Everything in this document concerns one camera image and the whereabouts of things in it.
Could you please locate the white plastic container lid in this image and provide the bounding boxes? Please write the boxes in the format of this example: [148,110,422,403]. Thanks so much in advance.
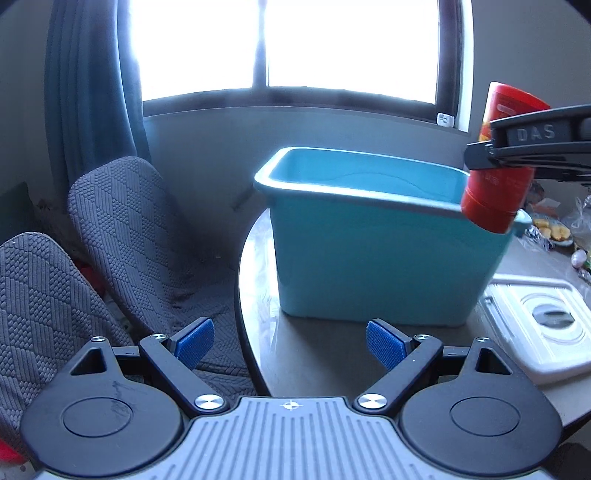
[478,273,591,386]

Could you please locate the clear plastic bag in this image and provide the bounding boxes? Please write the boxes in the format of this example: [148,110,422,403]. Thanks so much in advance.
[564,194,591,241]

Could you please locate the teal plastic bin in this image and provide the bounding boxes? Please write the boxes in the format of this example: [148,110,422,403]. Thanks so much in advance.
[253,147,533,328]

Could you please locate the wrapped candies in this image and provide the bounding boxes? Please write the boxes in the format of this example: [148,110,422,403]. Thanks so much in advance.
[570,249,591,282]

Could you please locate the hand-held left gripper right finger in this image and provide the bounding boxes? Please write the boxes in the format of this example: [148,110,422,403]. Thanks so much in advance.
[353,318,527,414]

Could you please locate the dark framed window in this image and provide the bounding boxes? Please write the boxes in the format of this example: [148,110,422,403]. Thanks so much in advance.
[117,0,465,132]

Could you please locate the plate of yellow snacks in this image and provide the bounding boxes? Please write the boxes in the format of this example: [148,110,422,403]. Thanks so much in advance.
[531,217,575,247]

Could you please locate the red object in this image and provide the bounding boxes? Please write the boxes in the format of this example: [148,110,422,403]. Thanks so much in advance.
[0,438,24,467]

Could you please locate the red plastic bottle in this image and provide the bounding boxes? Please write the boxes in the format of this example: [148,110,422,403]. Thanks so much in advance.
[460,82,552,234]

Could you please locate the grey round desktop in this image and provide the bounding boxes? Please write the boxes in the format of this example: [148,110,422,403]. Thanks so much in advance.
[235,180,591,444]

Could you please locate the grey quilted chair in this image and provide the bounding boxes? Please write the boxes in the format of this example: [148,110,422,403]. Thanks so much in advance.
[0,232,139,457]
[68,156,254,398]

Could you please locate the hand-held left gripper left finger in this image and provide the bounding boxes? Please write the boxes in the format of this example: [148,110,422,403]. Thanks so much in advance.
[69,318,230,412]

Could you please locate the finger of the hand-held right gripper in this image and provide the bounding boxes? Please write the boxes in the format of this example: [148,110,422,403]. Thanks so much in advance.
[465,141,591,182]
[489,105,591,145]

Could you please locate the teal curtain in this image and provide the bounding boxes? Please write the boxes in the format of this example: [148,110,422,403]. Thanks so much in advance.
[44,0,152,190]

